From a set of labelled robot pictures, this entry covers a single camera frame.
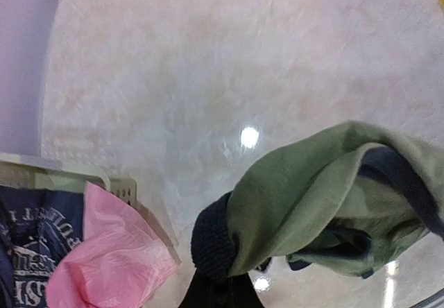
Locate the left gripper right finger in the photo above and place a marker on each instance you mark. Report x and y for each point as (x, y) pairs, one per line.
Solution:
(242, 294)

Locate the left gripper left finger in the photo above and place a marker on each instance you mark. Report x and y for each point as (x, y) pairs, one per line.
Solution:
(201, 294)

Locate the olive green garment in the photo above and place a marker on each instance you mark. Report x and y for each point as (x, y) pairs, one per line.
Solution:
(351, 198)

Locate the beige plastic laundry basket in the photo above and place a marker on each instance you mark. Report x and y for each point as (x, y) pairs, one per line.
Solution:
(25, 171)

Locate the pink garment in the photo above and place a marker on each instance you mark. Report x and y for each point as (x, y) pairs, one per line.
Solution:
(120, 263)

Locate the dark blue garment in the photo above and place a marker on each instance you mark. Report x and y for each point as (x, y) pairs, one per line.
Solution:
(39, 227)

